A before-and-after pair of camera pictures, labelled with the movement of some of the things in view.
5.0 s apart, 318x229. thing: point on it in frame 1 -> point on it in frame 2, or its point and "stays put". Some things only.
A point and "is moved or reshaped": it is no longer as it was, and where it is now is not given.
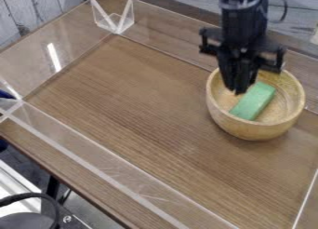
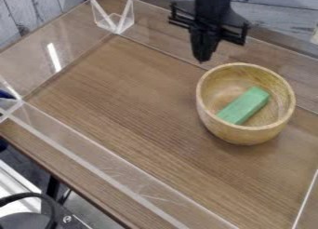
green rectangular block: [252, 101] is moved or reshaped
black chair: [53, 216] stays put
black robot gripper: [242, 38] -> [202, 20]
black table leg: [52, 186] stays put
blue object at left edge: [7, 94] stays put
